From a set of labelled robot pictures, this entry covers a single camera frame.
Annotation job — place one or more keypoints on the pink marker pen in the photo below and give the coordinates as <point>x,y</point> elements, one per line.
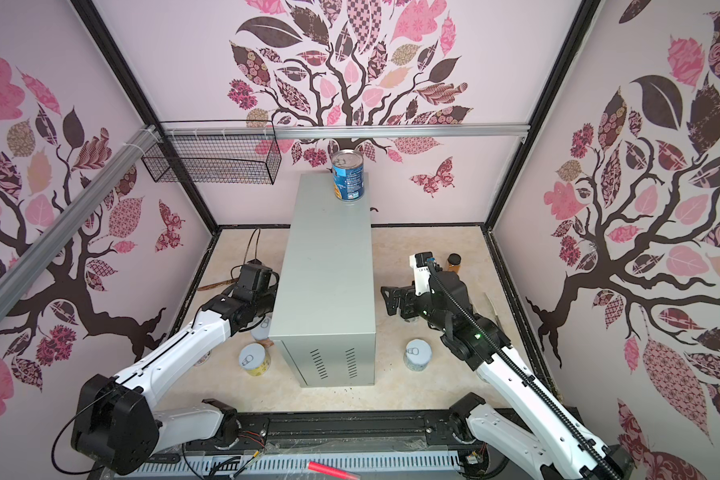
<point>331,471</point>

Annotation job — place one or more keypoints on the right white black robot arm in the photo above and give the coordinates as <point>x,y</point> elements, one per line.
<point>516,384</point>

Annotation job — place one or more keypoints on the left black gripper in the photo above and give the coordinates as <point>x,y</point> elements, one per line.
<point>274,291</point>

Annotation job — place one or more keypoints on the orange label can near cabinet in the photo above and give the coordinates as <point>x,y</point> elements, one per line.
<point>261,333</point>

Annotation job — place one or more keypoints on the diagonal aluminium bar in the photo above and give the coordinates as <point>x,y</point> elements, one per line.
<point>18,279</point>

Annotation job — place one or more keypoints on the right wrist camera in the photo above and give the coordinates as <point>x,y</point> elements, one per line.
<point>423,264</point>

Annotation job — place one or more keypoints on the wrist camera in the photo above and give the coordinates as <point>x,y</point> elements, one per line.
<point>423,264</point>
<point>254,279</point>

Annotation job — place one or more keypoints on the copper table knife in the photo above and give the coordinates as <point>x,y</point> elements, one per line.
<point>220,284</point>

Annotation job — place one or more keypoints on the horizontal aluminium bar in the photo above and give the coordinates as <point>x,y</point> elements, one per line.
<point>351,132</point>

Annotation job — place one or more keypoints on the yellow label tin can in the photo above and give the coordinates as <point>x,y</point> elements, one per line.
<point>254,359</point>

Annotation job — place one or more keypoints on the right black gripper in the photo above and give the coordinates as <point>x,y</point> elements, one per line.
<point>408,294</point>

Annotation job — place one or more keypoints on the grey metal cabinet counter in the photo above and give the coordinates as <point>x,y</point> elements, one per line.
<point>324,319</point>

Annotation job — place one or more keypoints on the metal tongs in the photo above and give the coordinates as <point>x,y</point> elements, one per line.
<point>491,313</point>

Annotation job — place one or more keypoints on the black wire basket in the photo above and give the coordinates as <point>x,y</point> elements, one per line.
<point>237,154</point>

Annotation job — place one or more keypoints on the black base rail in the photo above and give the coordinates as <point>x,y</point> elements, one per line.
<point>435,427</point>

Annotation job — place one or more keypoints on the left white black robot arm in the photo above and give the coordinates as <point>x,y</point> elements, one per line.
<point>156,384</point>

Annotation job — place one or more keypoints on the blue label tin can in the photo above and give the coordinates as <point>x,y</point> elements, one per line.
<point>348,175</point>

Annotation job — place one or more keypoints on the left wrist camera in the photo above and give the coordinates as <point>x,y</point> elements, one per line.
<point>254,279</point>

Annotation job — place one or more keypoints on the amber jar black lid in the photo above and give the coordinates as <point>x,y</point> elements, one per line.
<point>454,262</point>

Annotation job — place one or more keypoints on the front right patterned can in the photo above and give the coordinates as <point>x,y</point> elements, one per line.
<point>417,355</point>

